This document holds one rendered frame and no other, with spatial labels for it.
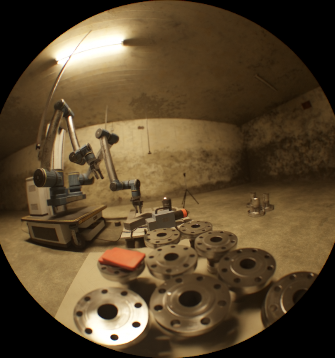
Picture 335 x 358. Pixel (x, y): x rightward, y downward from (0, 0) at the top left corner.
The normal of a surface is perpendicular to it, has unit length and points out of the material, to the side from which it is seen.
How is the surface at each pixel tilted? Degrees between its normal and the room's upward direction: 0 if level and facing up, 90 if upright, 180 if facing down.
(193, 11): 180
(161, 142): 90
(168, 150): 90
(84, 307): 0
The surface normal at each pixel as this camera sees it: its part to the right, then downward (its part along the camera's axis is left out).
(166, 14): 0.12, 0.99
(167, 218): 0.38, -0.06
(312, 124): -0.97, 0.12
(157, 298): -0.12, -0.99
